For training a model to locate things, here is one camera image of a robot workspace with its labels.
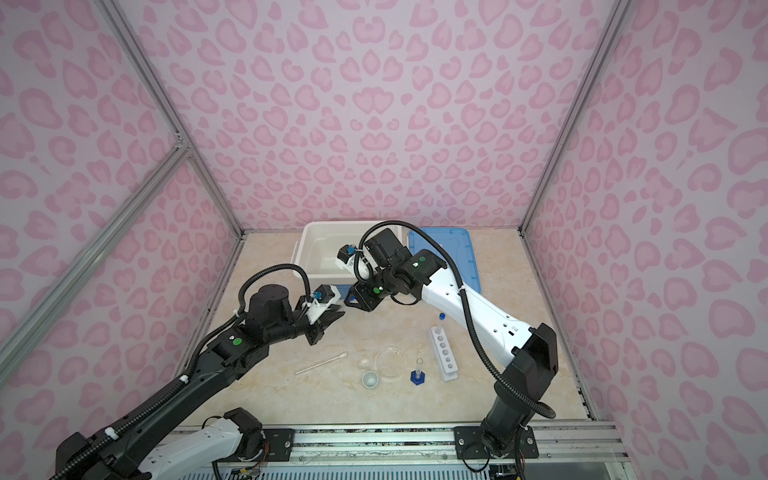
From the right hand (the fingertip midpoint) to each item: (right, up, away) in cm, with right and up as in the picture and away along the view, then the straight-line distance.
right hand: (351, 296), depth 71 cm
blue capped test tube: (-6, +2, -10) cm, 12 cm away
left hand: (-3, -2, +3) cm, 5 cm away
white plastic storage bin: (-16, +14, +33) cm, 39 cm away
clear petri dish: (+9, -21, +14) cm, 27 cm away
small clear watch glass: (+1, -22, +15) cm, 26 cm away
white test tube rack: (+25, -20, +11) cm, 34 cm away
